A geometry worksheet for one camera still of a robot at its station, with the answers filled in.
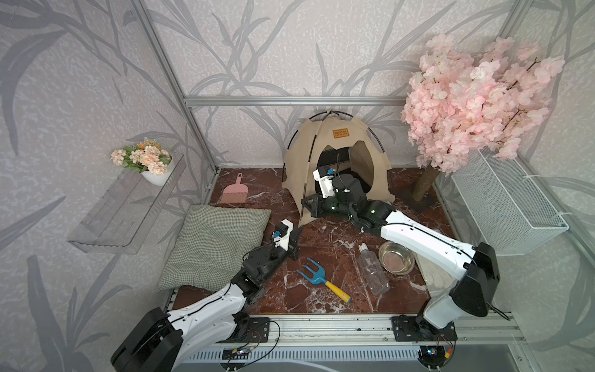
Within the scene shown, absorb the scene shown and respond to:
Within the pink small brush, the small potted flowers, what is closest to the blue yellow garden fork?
the pink small brush

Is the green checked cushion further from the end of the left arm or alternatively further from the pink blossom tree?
the pink blossom tree

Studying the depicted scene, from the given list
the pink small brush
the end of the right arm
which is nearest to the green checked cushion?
the pink small brush

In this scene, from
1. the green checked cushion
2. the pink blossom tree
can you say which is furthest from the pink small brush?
the pink blossom tree

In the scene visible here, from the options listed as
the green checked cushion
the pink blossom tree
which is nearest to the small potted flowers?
the green checked cushion

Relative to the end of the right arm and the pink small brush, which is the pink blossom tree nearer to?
the end of the right arm

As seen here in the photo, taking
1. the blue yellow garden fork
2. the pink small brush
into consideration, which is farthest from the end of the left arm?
the pink small brush

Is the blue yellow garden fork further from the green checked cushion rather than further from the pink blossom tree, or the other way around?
the pink blossom tree

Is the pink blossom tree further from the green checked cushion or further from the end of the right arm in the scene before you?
the green checked cushion

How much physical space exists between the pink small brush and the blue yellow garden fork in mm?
451

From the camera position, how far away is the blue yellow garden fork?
0.81 m

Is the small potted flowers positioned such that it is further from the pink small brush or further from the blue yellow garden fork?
the blue yellow garden fork

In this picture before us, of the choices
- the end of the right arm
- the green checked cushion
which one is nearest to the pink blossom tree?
the end of the right arm

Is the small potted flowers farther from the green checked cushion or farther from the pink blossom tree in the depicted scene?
the pink blossom tree

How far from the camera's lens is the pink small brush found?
1.10 metres
